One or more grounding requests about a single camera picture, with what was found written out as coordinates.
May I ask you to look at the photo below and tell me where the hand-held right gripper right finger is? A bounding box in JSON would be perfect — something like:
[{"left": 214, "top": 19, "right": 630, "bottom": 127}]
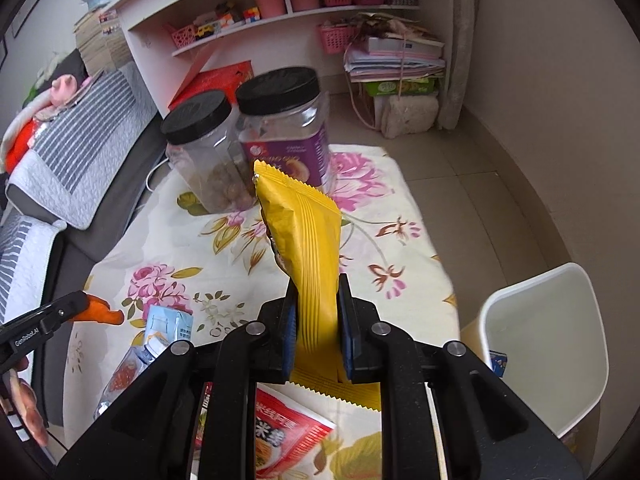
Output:
[{"left": 337, "top": 273, "right": 586, "bottom": 480}]

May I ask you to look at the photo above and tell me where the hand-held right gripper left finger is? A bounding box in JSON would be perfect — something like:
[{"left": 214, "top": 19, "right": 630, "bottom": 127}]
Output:
[{"left": 55, "top": 285, "right": 302, "bottom": 480}]

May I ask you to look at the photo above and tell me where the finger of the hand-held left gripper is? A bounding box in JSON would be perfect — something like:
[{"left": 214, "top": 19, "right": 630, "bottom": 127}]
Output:
[{"left": 45, "top": 291, "right": 89, "bottom": 322}]

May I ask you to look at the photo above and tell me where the orange scrap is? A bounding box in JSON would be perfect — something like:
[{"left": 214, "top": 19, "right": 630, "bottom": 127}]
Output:
[{"left": 82, "top": 295, "right": 124, "bottom": 325}]

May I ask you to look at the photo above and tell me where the clear plastic bottle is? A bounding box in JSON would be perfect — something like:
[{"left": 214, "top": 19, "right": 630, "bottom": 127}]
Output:
[{"left": 94, "top": 344, "right": 171, "bottom": 421}]

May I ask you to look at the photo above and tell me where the yellow snack packet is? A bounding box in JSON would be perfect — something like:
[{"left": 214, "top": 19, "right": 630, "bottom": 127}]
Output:
[{"left": 252, "top": 160, "right": 383, "bottom": 413}]

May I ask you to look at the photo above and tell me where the blue white drink carton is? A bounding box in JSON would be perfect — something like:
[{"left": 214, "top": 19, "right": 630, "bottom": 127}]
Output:
[{"left": 142, "top": 305, "right": 195, "bottom": 357}]

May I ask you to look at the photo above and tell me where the white plastic bin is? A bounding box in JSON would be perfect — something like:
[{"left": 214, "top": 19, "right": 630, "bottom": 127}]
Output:
[{"left": 460, "top": 262, "right": 610, "bottom": 441}]

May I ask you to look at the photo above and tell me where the person's left hand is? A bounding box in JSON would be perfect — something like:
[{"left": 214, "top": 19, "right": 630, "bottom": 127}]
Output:
[{"left": 0, "top": 359, "right": 49, "bottom": 446}]

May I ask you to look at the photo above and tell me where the folded grey striped quilt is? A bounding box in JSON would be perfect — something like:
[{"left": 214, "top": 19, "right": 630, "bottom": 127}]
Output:
[{"left": 0, "top": 210, "right": 68, "bottom": 326}]

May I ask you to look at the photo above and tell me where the red noodle packet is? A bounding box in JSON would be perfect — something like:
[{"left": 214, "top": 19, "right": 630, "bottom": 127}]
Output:
[{"left": 195, "top": 382, "right": 337, "bottom": 478}]

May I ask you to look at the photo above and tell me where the floral cloth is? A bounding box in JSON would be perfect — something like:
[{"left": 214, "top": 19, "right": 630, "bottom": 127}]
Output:
[{"left": 62, "top": 144, "right": 463, "bottom": 480}]

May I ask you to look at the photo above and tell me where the dark grey sofa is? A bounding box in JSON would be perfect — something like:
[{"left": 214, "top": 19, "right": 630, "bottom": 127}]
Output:
[{"left": 0, "top": 50, "right": 173, "bottom": 391}]

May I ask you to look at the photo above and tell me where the small blue box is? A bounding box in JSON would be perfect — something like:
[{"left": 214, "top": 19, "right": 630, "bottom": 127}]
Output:
[{"left": 487, "top": 350, "right": 510, "bottom": 378}]

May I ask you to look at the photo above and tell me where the red cloth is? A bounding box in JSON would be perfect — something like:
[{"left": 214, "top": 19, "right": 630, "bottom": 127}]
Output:
[{"left": 4, "top": 119, "right": 42, "bottom": 172}]

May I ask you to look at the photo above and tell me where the clear jar with black lid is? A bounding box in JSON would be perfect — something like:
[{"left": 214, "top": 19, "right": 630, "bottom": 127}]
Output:
[{"left": 160, "top": 91, "right": 258, "bottom": 212}]

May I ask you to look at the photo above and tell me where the clear jar with purple label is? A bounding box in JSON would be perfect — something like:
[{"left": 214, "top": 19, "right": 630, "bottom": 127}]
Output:
[{"left": 235, "top": 66, "right": 332, "bottom": 198}]

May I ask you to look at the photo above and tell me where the pink plush toy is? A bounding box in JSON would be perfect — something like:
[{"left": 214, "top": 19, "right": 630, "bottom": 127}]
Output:
[{"left": 50, "top": 74, "right": 90, "bottom": 107}]

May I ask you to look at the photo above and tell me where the white foam block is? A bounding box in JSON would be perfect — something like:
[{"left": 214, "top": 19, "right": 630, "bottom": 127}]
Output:
[{"left": 382, "top": 94, "right": 441, "bottom": 140}]

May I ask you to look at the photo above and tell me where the green cardboard box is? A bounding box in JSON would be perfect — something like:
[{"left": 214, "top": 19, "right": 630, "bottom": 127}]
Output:
[{"left": 362, "top": 77, "right": 440, "bottom": 98}]

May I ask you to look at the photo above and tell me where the red gift box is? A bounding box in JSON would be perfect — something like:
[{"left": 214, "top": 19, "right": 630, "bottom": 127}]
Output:
[{"left": 167, "top": 60, "right": 253, "bottom": 111}]

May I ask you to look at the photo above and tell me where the stack of books and papers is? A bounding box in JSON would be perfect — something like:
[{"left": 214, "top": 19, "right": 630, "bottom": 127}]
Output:
[{"left": 342, "top": 10, "right": 447, "bottom": 83}]

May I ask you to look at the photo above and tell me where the small pink basket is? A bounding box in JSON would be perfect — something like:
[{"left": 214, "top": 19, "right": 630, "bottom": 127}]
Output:
[{"left": 171, "top": 24, "right": 197, "bottom": 50}]

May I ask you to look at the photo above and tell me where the hanging pink basket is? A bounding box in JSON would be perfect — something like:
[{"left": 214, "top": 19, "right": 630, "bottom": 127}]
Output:
[{"left": 318, "top": 24, "right": 357, "bottom": 55}]

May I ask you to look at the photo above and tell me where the white pink shelf unit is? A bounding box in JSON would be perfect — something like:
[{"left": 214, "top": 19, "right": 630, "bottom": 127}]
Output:
[{"left": 107, "top": 0, "right": 456, "bottom": 118}]

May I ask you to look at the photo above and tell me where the toy car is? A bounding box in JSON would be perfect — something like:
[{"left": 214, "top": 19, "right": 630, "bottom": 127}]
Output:
[{"left": 192, "top": 20, "right": 223, "bottom": 42}]

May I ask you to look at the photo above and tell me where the short pink cup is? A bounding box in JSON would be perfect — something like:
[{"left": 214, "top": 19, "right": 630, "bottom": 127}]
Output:
[{"left": 254, "top": 0, "right": 287, "bottom": 19}]

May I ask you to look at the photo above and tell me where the pink cord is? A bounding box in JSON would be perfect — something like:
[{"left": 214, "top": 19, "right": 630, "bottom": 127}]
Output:
[{"left": 350, "top": 35, "right": 407, "bottom": 132}]

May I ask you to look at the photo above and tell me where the wall picture frame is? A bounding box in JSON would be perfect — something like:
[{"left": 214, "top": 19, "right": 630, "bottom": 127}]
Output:
[{"left": 10, "top": 0, "right": 51, "bottom": 38}]

